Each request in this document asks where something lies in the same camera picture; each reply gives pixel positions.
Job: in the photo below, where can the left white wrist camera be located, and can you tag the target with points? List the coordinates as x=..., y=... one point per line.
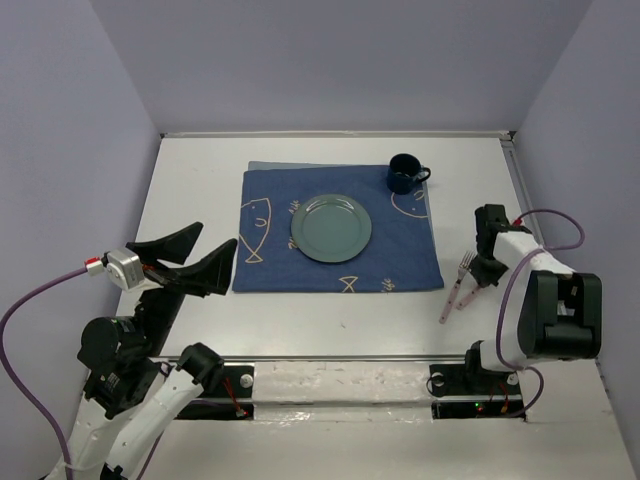
x=122, y=266

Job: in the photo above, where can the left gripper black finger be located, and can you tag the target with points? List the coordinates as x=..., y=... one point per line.
x=174, y=248
x=212, y=274

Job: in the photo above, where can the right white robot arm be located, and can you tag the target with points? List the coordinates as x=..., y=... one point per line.
x=547, y=311

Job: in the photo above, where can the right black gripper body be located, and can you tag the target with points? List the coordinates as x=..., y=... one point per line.
x=488, y=269

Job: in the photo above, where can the pink handled fork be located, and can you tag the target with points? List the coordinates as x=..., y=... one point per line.
x=462, y=270

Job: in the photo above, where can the blue embroidered cloth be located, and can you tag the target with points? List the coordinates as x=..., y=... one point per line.
x=400, y=257

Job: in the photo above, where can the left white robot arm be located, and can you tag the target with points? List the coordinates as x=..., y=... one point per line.
x=120, y=414

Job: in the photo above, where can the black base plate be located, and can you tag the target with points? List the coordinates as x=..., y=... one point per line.
x=460, y=395
x=230, y=399

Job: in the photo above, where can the teal ceramic plate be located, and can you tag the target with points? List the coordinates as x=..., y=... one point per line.
x=331, y=228

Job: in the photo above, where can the dark blue mug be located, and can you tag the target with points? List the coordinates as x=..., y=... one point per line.
x=405, y=173

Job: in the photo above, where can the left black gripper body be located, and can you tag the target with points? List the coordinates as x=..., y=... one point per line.
x=161, y=305

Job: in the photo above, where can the pink handled spoon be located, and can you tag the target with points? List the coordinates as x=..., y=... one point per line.
x=469, y=298

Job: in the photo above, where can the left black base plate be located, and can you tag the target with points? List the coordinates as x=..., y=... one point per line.
x=230, y=399

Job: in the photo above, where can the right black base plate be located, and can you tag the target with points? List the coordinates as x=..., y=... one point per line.
x=460, y=395

